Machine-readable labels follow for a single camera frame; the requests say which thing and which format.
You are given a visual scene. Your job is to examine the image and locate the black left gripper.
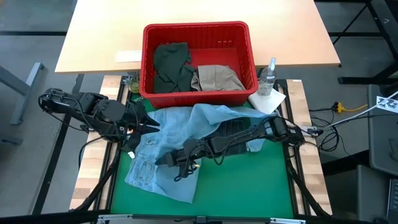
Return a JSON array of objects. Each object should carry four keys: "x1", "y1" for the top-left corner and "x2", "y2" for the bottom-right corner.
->
[{"x1": 123, "y1": 101, "x2": 161, "y2": 139}]

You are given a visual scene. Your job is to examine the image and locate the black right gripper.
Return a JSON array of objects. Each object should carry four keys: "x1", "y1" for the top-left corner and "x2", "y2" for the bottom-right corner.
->
[{"x1": 154, "y1": 139, "x2": 203, "y2": 170}]

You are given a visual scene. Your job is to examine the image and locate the light blue denim garment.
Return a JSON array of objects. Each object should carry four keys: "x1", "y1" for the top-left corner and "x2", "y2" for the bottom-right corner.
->
[{"x1": 124, "y1": 103, "x2": 278, "y2": 205}]

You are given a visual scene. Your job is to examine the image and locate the dark blue jeans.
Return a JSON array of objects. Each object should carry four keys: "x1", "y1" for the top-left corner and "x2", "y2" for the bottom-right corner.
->
[{"x1": 214, "y1": 117, "x2": 266, "y2": 154}]

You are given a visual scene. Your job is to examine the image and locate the red plastic laundry basket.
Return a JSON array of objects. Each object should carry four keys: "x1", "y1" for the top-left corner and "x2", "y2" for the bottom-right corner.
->
[{"x1": 139, "y1": 21, "x2": 259, "y2": 109}]

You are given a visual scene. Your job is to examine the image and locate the dark green garment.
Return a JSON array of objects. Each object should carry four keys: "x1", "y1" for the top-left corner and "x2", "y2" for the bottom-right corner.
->
[{"x1": 152, "y1": 42, "x2": 197, "y2": 94}]

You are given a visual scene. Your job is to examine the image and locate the beige trousers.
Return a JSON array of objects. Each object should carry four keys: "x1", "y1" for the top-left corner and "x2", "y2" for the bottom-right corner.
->
[{"x1": 190, "y1": 64, "x2": 246, "y2": 93}]

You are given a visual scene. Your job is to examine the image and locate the light wood table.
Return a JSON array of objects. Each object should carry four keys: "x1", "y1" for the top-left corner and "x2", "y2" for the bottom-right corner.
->
[{"x1": 55, "y1": 0, "x2": 341, "y2": 75}]

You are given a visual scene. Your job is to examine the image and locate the black table base bar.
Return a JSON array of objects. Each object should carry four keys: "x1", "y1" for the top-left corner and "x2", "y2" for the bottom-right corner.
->
[{"x1": 32, "y1": 73, "x2": 85, "y2": 216}]

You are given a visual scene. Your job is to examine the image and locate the white cloth tote bag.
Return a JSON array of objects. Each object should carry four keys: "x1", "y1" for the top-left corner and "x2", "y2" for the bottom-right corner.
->
[{"x1": 248, "y1": 88, "x2": 287, "y2": 115}]

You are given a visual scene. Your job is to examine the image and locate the clear plastic spray bottle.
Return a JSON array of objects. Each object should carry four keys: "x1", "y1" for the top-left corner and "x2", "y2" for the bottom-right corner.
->
[{"x1": 256, "y1": 57, "x2": 278, "y2": 97}]

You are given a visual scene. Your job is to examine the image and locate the grey metal table leg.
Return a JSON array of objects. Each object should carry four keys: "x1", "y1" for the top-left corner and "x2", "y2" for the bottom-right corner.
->
[{"x1": 0, "y1": 62, "x2": 45, "y2": 126}]

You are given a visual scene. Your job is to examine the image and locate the white power strip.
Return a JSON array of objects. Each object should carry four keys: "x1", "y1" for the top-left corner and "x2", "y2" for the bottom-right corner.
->
[{"x1": 300, "y1": 126, "x2": 320, "y2": 137}]

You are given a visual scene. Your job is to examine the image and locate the grey plastic case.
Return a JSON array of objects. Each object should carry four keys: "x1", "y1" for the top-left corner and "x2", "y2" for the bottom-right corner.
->
[{"x1": 368, "y1": 83, "x2": 398, "y2": 177}]

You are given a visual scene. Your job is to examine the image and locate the white printed tag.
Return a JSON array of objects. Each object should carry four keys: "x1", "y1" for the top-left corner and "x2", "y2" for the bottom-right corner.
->
[{"x1": 375, "y1": 95, "x2": 398, "y2": 114}]

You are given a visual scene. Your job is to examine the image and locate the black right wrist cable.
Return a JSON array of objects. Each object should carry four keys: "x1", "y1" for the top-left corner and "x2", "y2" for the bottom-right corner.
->
[{"x1": 173, "y1": 160, "x2": 201, "y2": 183}]

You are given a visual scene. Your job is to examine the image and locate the black metal rig frame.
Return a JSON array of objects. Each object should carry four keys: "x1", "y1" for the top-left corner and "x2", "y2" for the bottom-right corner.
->
[{"x1": 0, "y1": 74, "x2": 383, "y2": 224}]

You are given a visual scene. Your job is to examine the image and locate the yellow hanging cable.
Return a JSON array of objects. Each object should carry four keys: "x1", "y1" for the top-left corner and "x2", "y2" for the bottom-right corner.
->
[{"x1": 334, "y1": 101, "x2": 368, "y2": 114}]

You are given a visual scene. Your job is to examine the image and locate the black metal desk frame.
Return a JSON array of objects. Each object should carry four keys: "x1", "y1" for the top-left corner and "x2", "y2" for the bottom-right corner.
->
[{"x1": 328, "y1": 0, "x2": 398, "y2": 85}]

